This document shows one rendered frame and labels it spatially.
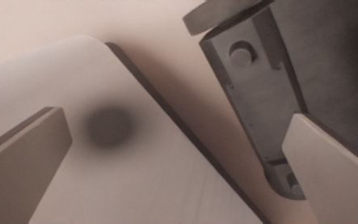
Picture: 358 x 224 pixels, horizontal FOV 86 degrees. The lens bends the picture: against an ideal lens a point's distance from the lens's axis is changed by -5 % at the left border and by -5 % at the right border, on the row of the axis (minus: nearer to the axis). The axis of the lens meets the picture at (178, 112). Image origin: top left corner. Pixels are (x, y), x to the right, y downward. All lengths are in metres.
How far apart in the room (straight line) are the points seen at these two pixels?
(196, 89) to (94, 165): 0.42
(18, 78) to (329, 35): 0.57
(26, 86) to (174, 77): 0.43
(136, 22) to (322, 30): 0.49
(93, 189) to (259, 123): 0.38
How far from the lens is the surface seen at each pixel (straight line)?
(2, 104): 0.41
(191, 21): 0.45
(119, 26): 0.72
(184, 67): 0.67
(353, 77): 0.53
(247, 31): 0.41
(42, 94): 0.44
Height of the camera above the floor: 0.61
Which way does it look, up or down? 54 degrees down
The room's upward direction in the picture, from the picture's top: 153 degrees counter-clockwise
